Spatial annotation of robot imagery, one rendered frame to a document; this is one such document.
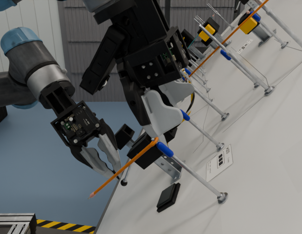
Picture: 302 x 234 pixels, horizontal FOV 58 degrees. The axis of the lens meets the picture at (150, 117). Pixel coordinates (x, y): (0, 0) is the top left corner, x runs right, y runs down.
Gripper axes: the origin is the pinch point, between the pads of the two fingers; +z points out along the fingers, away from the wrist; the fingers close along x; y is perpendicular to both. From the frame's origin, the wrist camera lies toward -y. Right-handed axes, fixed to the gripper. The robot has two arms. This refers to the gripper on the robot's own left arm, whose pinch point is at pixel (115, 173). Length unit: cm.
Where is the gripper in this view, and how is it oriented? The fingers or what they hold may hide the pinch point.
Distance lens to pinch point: 54.9
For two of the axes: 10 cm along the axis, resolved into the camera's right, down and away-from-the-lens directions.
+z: 6.1, 7.8, -1.5
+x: 7.9, -5.9, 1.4
